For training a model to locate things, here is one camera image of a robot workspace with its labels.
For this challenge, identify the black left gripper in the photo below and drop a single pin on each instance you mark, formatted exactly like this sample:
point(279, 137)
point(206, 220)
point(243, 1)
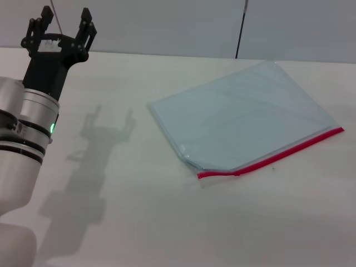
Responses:
point(47, 72)

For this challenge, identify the clear document bag red zip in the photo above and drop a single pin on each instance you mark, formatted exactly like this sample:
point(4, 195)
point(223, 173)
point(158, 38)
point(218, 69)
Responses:
point(236, 116)

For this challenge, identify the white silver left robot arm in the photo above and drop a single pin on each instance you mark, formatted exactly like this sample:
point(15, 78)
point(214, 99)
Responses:
point(16, 167)

